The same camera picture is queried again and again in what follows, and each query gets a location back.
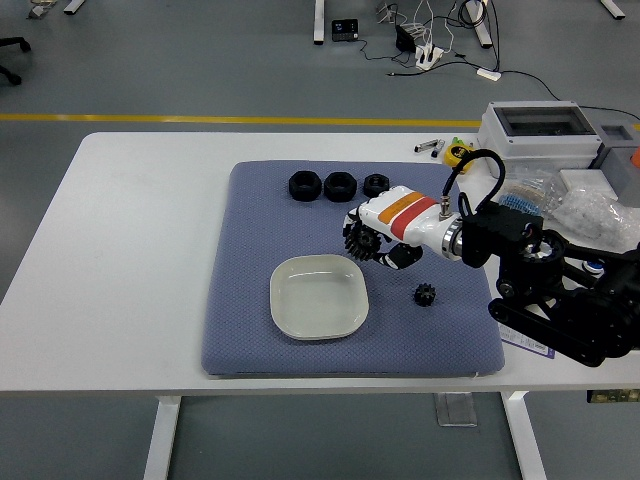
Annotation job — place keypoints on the bag of white parts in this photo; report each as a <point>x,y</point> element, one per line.
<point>590,212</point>

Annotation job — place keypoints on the black office chair base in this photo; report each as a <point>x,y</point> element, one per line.
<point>12,45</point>

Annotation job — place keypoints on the white background table leg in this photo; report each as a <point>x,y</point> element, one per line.
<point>483,27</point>
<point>319,22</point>
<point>75,5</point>
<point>613,8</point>

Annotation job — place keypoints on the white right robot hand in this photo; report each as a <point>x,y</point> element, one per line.
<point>410,220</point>

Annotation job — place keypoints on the white square dish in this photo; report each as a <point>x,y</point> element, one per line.
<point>320,300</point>

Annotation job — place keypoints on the reel of blue resistors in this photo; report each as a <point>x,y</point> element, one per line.
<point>522,200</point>

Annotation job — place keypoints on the clear plastic holder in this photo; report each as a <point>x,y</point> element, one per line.
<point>455,410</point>

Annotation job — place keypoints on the black silver marker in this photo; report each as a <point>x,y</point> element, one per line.
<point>438,148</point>
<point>424,147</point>

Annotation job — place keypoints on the large black gear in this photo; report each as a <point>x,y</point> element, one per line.
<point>362,245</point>

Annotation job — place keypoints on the white power strip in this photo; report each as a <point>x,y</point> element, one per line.
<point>429,56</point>

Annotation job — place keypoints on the black device with screen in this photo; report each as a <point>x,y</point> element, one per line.
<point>345,30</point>

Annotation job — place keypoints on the yellow tape measure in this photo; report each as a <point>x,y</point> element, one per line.
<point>456,152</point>

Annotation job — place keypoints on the dark terminal strip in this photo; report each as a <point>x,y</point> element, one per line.
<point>612,396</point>

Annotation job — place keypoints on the white adapter block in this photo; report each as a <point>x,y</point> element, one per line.
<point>489,74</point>

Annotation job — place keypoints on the small black gear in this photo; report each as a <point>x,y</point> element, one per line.
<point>425,295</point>

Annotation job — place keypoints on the clear plastic bag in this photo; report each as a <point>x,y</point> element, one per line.
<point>530,175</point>

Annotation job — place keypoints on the white box with coloured buttons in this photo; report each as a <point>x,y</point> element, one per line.
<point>594,268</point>

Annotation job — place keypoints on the white flat box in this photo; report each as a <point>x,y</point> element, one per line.
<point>585,181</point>

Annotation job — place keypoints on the small black hex nut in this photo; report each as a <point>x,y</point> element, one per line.
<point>376,186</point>

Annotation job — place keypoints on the orange object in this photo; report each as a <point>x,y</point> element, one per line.
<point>636,159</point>

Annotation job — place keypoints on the small grey box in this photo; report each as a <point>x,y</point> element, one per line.
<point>620,160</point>

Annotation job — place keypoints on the black power adapter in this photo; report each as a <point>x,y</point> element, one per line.
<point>405,38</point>

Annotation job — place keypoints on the white card with purple edge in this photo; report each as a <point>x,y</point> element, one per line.
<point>537,346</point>

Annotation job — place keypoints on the grey enclosure with clear lid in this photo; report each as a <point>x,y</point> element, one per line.
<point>500,135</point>

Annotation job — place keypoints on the blue-grey quilted mat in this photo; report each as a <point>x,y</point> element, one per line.
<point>250,250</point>

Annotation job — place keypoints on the large black hex nut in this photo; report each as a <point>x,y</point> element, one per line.
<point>340,186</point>
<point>305,186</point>

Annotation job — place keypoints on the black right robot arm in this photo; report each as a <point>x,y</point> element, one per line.
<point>490,232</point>

